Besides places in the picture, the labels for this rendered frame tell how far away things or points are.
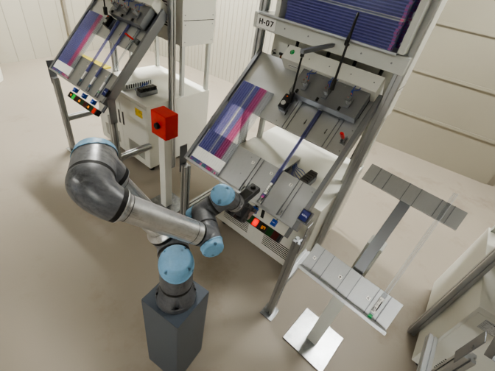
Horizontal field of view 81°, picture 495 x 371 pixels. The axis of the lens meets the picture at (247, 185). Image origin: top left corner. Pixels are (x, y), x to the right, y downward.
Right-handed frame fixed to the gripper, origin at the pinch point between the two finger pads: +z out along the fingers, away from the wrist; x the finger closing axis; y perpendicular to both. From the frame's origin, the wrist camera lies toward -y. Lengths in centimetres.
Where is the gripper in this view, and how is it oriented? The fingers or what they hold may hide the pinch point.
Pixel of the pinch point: (253, 209)
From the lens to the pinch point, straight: 131.5
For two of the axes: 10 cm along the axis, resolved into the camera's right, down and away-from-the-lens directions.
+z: 3.1, 2.8, 9.1
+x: 7.7, 4.9, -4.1
